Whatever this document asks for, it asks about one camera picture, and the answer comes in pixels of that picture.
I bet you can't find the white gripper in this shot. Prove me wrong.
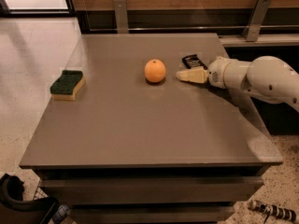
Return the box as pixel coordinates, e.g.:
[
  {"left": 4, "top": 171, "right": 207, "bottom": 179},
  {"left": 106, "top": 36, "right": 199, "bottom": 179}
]
[{"left": 176, "top": 56, "right": 233, "bottom": 89}]

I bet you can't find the black rxbar chocolate wrapper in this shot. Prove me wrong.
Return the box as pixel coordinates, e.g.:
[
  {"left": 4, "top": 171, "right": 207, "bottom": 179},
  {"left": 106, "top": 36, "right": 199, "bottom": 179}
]
[{"left": 182, "top": 54, "right": 207, "bottom": 70}]

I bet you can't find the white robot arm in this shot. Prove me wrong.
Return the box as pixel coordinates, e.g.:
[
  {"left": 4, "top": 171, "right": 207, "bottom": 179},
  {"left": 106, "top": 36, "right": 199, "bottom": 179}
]
[{"left": 177, "top": 56, "right": 299, "bottom": 112}]

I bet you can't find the green and yellow sponge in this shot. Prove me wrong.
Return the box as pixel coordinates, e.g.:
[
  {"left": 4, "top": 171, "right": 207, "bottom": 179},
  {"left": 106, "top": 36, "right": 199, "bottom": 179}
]
[{"left": 50, "top": 70, "right": 85, "bottom": 101}]

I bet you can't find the orange fruit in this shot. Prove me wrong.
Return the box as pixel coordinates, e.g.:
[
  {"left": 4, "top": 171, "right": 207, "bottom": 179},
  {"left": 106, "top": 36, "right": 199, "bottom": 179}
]
[{"left": 144, "top": 59, "right": 166, "bottom": 83}]

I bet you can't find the grey cabinet lower drawer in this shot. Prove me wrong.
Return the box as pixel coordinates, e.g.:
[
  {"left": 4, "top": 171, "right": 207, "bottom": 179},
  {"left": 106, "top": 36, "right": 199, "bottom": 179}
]
[{"left": 71, "top": 206, "right": 235, "bottom": 224}]

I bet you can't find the grey cabinet drawer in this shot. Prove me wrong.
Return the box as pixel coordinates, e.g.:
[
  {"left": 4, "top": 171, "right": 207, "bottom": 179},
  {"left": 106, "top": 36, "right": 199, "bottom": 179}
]
[
  {"left": 71, "top": 206, "right": 235, "bottom": 224},
  {"left": 41, "top": 176, "right": 263, "bottom": 205}
]

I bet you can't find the grey cabinet upper drawer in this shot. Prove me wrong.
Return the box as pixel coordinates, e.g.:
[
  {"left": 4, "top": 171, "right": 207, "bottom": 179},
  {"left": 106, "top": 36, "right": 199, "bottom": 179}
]
[{"left": 41, "top": 176, "right": 263, "bottom": 205}]

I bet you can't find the black and white striped tool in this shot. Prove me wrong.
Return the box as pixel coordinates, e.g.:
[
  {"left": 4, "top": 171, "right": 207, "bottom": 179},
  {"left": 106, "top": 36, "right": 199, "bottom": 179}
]
[{"left": 248, "top": 200, "right": 299, "bottom": 223}]

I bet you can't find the blue object on floor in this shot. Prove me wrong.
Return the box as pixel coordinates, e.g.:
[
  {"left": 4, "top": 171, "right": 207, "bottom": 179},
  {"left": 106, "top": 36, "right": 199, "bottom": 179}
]
[{"left": 51, "top": 204, "right": 70, "bottom": 224}]

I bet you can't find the black chair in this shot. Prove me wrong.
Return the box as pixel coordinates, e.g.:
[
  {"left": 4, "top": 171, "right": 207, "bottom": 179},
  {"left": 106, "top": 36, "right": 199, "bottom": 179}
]
[{"left": 0, "top": 174, "right": 59, "bottom": 224}]

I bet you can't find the right metal bracket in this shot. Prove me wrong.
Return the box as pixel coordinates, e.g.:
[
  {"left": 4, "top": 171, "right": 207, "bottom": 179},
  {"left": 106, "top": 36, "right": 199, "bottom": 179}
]
[{"left": 242, "top": 0, "right": 272, "bottom": 42}]

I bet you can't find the metal bracket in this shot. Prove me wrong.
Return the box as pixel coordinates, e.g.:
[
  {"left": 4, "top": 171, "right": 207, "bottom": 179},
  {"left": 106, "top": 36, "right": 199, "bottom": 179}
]
[
  {"left": 242, "top": 0, "right": 272, "bottom": 42},
  {"left": 113, "top": 0, "right": 129, "bottom": 34}
]

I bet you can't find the left metal bracket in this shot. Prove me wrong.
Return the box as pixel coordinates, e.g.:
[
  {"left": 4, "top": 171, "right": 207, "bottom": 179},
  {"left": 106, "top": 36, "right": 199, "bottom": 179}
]
[{"left": 113, "top": 0, "right": 129, "bottom": 34}]

